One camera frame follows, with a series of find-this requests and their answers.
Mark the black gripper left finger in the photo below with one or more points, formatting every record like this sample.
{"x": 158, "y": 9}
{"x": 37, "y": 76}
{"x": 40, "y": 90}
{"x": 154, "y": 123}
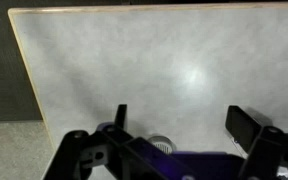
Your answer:
{"x": 84, "y": 156}

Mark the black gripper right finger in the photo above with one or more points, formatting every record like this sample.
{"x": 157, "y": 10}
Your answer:
{"x": 244, "y": 128}

